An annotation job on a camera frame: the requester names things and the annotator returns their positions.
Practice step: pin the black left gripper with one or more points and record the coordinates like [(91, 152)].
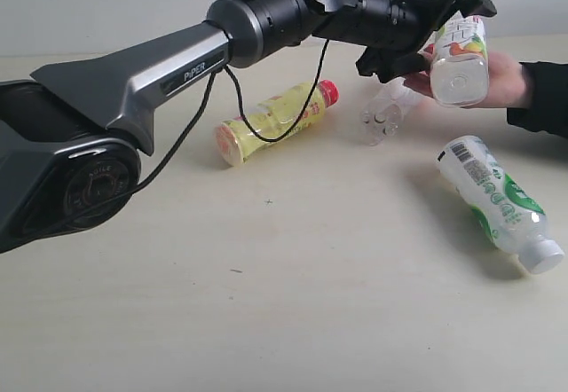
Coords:
[(389, 27)]

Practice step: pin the tea bottle fruit label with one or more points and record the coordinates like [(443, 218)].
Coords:
[(459, 72)]

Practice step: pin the clear bottle red label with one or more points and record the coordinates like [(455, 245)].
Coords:
[(383, 114)]

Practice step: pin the clear bottle green label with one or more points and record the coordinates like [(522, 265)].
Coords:
[(512, 220)]

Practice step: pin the yellow bottle red cap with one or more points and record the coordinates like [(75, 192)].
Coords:
[(294, 109)]

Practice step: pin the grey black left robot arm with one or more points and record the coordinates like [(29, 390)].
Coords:
[(72, 134)]

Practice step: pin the black jacket sleeve forearm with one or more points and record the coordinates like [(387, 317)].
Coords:
[(545, 104)]

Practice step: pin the person's open bare hand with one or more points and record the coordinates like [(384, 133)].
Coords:
[(509, 86)]

